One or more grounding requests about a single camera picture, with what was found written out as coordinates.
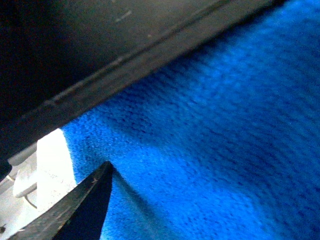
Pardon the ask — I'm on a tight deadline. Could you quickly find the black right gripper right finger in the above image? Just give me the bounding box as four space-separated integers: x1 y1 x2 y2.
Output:
10 161 113 240

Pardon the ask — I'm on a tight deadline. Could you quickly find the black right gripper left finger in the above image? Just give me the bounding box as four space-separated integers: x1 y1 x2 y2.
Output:
0 0 287 161

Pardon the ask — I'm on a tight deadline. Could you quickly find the blue microfiber cloth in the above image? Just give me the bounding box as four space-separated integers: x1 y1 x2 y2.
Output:
62 0 320 240

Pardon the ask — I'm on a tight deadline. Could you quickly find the white towel rack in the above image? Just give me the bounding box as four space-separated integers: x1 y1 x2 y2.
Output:
0 129 77 240

